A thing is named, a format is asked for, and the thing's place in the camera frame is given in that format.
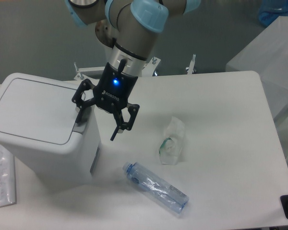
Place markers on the metal clamp bolt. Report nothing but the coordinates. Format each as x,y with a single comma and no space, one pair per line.
191,69

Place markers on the blue water jug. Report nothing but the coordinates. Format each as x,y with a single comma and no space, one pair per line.
270,10

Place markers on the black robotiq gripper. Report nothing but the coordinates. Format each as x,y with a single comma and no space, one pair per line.
114,89

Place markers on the white push-button trash can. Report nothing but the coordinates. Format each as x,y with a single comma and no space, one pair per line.
38,126

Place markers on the clear blue plastic bottle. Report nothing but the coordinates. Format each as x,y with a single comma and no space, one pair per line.
158,188

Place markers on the clear plastic document sleeve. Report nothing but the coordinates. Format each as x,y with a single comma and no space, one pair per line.
7,178

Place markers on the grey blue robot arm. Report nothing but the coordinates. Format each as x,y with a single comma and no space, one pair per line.
139,22

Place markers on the white metal mounting bracket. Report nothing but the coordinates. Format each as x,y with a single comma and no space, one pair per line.
86,70

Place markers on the crumpled clear plastic wrapper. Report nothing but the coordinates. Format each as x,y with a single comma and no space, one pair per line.
171,147

